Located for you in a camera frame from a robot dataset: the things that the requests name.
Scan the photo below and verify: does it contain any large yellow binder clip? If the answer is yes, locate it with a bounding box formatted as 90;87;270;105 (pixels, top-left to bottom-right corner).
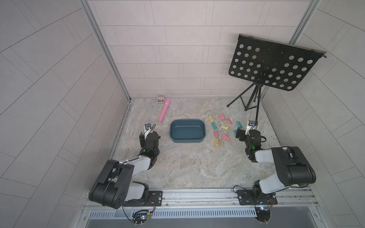
221;124;229;131

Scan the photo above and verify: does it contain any teal plastic storage box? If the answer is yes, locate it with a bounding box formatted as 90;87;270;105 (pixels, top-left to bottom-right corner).
170;119;206;143

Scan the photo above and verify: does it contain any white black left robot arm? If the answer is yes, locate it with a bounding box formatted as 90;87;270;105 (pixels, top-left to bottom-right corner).
88;130;160;209

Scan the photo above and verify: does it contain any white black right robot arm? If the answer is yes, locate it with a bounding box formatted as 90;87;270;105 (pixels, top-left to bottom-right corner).
236;129;317;201

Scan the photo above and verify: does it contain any small yellow binder clip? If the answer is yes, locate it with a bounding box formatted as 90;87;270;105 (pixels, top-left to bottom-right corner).
215;138;220;147

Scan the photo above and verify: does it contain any small card box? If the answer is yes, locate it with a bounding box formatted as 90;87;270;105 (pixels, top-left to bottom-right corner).
156;95;164;104

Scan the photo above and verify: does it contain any pink toy microphone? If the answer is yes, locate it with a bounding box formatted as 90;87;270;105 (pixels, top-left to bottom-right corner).
159;98;171;123

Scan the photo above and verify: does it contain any left circuit board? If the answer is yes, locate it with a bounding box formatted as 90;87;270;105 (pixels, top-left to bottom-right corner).
132;210;152;226

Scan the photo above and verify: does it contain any circuit board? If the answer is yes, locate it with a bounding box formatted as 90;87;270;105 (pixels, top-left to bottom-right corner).
255;207;271;223
132;210;152;226

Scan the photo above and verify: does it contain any right circuit board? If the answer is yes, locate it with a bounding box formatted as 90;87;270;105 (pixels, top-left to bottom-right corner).
255;207;271;223

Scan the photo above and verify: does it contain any black music stand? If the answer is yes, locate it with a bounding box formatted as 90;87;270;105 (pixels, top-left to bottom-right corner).
229;34;326;111

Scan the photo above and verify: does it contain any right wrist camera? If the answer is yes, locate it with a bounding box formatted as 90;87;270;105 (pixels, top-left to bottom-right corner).
245;120;257;135

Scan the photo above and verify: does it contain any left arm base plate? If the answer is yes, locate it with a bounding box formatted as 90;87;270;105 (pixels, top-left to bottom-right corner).
123;191;163;207

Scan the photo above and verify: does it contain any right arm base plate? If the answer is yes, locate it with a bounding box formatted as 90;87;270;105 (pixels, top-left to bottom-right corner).
235;189;278;206

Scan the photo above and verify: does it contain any aluminium mounting rail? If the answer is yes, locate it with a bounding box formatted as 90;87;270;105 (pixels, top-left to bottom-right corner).
79;187;318;211

